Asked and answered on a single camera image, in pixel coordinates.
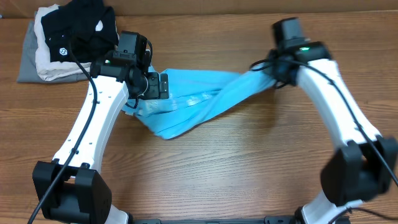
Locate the light blue printed t-shirt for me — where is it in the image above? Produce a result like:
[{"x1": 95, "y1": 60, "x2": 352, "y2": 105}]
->
[{"x1": 122, "y1": 68, "x2": 276, "y2": 139}]

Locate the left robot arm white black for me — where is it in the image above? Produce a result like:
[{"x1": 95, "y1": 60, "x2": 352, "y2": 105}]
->
[{"x1": 29, "y1": 54, "x2": 169, "y2": 224}]

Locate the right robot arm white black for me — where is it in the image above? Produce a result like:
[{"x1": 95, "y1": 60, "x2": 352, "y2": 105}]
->
[{"x1": 266, "y1": 37, "x2": 397, "y2": 223}]

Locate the black polo shirt with logo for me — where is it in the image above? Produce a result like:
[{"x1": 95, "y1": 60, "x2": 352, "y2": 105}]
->
[{"x1": 41, "y1": 0, "x2": 119, "y2": 63}]

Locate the folded beige garment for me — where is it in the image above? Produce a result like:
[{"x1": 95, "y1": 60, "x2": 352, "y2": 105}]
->
[{"x1": 34, "y1": 4, "x2": 91, "y2": 81}]

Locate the folded grey garment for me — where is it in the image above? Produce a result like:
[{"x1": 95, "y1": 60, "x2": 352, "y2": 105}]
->
[{"x1": 17, "y1": 21, "x2": 87, "y2": 83}]

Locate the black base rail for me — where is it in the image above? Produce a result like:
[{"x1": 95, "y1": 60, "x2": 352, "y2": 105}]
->
[{"x1": 127, "y1": 215, "x2": 302, "y2": 224}]

